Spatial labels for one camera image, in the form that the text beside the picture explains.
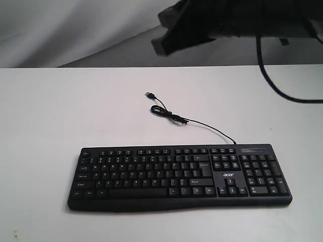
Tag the black acer keyboard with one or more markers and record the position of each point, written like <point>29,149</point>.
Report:
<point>158,178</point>

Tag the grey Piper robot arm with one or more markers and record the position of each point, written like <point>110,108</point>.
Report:
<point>278,19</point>

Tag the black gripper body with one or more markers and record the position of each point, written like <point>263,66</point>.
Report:
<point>192,23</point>

